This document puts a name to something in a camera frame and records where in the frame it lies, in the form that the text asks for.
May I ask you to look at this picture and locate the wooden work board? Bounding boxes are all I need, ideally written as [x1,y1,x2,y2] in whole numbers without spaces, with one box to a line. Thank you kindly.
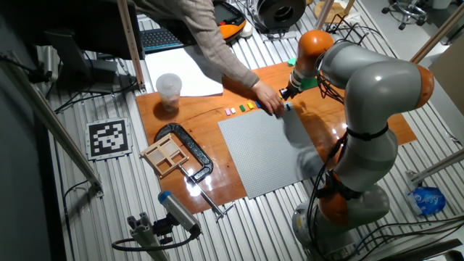
[136,59,418,215]

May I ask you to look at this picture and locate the black computer keyboard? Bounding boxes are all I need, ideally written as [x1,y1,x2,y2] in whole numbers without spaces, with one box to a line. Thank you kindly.
[139,27,186,54]

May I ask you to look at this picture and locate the tan cardboard panel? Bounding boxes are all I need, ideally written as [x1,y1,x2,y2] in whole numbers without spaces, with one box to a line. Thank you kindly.
[433,41,464,128]

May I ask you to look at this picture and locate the clear plastic cup with lid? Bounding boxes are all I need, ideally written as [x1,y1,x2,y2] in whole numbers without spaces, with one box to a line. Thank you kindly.
[155,72,183,113]

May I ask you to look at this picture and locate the person's bare hand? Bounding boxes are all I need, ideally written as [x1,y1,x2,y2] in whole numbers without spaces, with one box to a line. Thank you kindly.
[251,79,286,117]

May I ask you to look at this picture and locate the orange black teach pendant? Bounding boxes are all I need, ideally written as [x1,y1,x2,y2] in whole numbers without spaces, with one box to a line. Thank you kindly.
[213,1,247,41]

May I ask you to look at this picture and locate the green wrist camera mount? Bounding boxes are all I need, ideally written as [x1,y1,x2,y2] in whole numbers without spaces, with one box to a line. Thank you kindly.
[287,57,319,91]

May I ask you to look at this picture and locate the silver aluminium post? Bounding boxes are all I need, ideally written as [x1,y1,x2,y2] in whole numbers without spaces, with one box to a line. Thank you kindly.
[310,0,335,32]

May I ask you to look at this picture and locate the grey-sleeved person's forearm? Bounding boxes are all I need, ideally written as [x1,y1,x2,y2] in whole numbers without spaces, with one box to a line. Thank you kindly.
[132,0,260,90]

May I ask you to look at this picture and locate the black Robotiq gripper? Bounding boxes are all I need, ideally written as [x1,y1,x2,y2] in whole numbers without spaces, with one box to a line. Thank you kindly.
[278,83,302,104]

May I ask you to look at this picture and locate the black wire stand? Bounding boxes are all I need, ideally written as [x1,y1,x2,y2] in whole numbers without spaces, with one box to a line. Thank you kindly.
[324,13,370,46]

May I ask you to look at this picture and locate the grey Lego baseplate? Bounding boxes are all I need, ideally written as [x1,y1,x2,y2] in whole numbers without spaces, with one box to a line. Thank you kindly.
[217,104,323,200]

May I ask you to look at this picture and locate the tan upright frame post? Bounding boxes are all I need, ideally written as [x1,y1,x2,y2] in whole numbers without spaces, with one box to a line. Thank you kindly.
[116,0,146,92]

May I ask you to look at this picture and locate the grey camera with blue cap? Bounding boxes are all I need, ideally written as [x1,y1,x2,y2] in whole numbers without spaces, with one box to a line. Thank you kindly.
[157,191,202,236]

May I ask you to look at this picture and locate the aluminium frame beam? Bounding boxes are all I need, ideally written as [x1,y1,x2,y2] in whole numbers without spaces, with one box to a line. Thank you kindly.
[0,50,104,199]
[405,148,464,186]
[411,1,464,65]

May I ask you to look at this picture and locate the aluminium camera mount profile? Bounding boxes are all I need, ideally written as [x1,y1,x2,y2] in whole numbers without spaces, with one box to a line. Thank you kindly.
[126,212,171,261]

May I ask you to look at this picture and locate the black metal C-clamp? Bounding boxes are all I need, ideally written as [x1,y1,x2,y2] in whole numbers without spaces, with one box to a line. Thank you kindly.
[153,122,236,222]

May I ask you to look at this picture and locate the blue plastic bag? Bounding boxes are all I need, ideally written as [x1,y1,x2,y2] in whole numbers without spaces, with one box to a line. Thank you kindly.
[406,186,447,217]

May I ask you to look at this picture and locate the black round spool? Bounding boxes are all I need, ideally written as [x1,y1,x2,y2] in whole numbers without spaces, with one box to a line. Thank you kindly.
[256,0,307,36]

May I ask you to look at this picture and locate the round wooden plate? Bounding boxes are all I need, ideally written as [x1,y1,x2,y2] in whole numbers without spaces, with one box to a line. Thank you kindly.
[314,0,358,25]

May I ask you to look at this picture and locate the black white fiducial marker board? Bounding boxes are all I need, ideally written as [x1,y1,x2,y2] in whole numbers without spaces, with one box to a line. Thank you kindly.
[85,117,134,162]

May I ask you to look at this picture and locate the small wooden compartment tray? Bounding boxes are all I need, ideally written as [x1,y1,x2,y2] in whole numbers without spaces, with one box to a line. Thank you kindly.
[139,133,190,179]

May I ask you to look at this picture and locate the dark computer monitor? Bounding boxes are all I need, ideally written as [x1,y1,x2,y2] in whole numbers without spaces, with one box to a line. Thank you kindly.
[43,0,146,94]

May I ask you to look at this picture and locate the white paper sheets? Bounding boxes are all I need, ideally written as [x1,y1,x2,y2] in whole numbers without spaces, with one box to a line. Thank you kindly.
[144,45,225,98]

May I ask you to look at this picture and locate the office chair base with castors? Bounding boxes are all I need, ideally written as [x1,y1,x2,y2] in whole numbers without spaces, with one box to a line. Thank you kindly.
[381,0,428,31]

